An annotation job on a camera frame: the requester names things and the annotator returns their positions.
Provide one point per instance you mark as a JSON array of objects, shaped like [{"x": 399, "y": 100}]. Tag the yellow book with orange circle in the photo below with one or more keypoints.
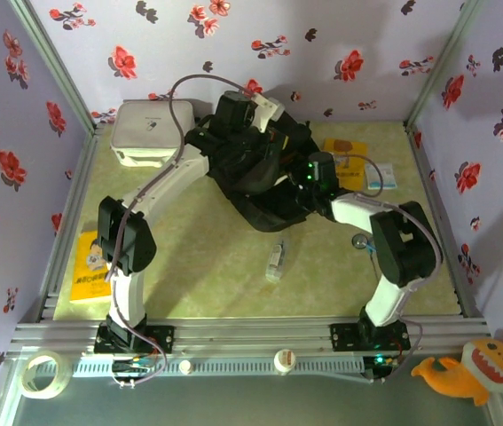
[{"x": 353, "y": 166}]

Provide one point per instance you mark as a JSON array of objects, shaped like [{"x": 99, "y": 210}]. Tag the black fabric backpack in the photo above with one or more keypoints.
[{"x": 251, "y": 177}]

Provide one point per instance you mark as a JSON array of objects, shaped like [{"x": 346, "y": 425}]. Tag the yellow book with cartoon child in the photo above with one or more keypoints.
[{"x": 87, "y": 284}]

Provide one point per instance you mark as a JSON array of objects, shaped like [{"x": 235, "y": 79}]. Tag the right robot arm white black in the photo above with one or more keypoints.
[{"x": 388, "y": 302}]

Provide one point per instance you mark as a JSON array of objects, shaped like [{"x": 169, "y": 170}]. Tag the white zip pouch case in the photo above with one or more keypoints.
[{"x": 149, "y": 128}]

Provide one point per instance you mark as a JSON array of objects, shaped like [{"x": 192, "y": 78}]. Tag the clear plastic pencil case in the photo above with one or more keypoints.
[{"x": 277, "y": 262}]

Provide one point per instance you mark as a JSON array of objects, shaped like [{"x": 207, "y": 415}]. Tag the white blue tissue packet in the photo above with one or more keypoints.
[{"x": 382, "y": 176}]

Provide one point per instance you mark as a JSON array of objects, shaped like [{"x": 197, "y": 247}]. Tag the white bottle with printed cap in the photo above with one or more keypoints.
[{"x": 285, "y": 360}]

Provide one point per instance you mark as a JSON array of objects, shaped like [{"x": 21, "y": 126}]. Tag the small white round cap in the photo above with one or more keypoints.
[{"x": 185, "y": 366}]

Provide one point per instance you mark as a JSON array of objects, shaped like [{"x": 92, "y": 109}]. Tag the orange plush fish toy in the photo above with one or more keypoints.
[{"x": 464, "y": 373}]

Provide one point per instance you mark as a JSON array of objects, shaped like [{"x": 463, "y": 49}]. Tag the clear adhesive tape roll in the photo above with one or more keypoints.
[{"x": 29, "y": 381}]

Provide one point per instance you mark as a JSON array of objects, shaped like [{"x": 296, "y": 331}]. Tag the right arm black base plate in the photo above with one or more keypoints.
[{"x": 344, "y": 335}]

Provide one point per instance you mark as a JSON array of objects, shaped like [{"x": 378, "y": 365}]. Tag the aluminium corner post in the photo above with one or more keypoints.
[
  {"x": 444, "y": 62},
  {"x": 51, "y": 62}
]

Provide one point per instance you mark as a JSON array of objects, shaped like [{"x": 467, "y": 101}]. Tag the aluminium frame rail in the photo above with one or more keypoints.
[{"x": 242, "y": 330}]

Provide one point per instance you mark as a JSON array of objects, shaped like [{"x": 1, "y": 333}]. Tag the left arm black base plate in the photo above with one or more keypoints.
[{"x": 162, "y": 337}]

